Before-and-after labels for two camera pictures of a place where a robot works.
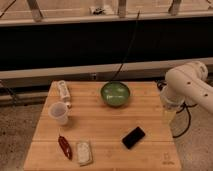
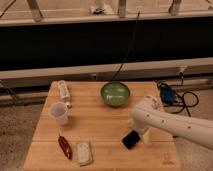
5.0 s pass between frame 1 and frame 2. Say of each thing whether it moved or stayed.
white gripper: moved
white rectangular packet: stayed
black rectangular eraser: stayed
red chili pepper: stayed
